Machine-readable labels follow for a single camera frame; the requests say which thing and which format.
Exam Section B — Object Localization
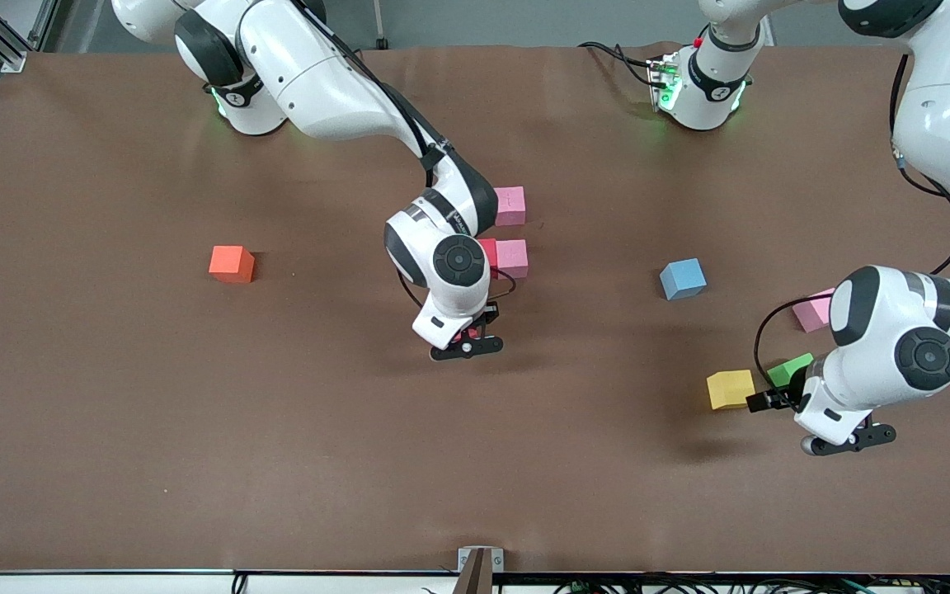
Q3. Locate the yellow foam cube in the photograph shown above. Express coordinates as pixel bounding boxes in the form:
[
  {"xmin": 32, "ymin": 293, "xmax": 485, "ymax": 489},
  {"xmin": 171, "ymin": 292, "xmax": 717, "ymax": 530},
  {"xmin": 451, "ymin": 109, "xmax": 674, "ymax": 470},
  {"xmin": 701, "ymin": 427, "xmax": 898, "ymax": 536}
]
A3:
[{"xmin": 706, "ymin": 370, "xmax": 756, "ymax": 411}]

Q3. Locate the orange foam cube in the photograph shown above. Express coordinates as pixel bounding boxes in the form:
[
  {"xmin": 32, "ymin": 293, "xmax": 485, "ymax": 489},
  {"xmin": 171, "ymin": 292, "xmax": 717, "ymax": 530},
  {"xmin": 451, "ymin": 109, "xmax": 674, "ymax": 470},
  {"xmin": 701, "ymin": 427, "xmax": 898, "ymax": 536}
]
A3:
[{"xmin": 209, "ymin": 246, "xmax": 256, "ymax": 285}]

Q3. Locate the green foam cube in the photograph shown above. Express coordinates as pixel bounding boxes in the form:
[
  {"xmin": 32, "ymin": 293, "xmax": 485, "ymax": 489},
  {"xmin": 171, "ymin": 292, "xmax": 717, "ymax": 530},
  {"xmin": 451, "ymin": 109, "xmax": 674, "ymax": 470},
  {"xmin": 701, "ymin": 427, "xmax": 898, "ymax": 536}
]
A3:
[{"xmin": 767, "ymin": 353, "xmax": 816, "ymax": 389}]

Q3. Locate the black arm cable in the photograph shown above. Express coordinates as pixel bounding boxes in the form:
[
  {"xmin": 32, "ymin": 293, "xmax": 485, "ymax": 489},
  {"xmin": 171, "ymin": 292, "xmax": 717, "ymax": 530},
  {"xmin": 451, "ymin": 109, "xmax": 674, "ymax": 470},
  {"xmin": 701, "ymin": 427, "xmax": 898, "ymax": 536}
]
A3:
[
  {"xmin": 294, "ymin": 0, "xmax": 517, "ymax": 310},
  {"xmin": 754, "ymin": 49, "xmax": 950, "ymax": 397}
]

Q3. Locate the black base power cable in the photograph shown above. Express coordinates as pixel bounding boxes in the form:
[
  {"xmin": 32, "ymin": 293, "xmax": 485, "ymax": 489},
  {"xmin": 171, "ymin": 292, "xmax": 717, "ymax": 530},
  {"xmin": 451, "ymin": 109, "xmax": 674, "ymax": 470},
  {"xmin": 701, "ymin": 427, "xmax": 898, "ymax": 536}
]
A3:
[{"xmin": 578, "ymin": 41, "xmax": 659, "ymax": 87}]

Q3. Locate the metal table edge bracket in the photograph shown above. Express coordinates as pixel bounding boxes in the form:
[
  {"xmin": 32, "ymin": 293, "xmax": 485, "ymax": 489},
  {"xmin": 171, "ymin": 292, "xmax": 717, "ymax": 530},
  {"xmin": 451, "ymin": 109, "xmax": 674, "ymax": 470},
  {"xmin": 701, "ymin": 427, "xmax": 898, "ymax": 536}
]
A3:
[{"xmin": 457, "ymin": 546, "xmax": 505, "ymax": 594}]

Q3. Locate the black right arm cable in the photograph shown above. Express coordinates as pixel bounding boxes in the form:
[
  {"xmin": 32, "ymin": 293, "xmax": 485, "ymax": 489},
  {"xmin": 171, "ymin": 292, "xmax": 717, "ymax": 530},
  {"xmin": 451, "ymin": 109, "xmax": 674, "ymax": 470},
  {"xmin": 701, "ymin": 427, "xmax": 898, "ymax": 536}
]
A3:
[{"xmin": 294, "ymin": 0, "xmax": 517, "ymax": 310}]

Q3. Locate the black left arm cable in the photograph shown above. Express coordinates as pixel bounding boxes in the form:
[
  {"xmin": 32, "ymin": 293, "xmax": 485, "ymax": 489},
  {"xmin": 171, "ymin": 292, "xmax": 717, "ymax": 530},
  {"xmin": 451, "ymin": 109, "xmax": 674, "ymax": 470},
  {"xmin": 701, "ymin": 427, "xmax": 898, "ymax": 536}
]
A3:
[{"xmin": 754, "ymin": 49, "xmax": 950, "ymax": 397}]

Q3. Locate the blue foam cube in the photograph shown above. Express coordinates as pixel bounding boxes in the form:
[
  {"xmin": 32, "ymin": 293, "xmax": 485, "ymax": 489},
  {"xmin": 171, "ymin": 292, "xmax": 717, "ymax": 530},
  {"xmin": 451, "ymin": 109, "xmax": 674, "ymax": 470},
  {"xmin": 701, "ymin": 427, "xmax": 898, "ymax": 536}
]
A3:
[{"xmin": 660, "ymin": 258, "xmax": 708, "ymax": 301}]

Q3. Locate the pink foam cube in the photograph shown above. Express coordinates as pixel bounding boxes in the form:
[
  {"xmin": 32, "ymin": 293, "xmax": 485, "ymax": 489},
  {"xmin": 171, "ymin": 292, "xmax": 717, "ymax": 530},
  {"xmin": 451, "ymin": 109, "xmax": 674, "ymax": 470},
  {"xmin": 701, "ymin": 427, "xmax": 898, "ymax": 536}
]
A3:
[
  {"xmin": 792, "ymin": 289, "xmax": 837, "ymax": 334},
  {"xmin": 496, "ymin": 186, "xmax": 527, "ymax": 227},
  {"xmin": 496, "ymin": 239, "xmax": 529, "ymax": 280}
]

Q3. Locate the brown table mat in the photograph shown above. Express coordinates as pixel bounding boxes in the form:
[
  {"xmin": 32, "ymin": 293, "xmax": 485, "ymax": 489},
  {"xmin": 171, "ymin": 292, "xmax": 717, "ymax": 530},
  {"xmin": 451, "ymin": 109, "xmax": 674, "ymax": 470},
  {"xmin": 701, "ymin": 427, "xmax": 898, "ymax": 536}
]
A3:
[{"xmin": 0, "ymin": 43, "xmax": 950, "ymax": 574}]

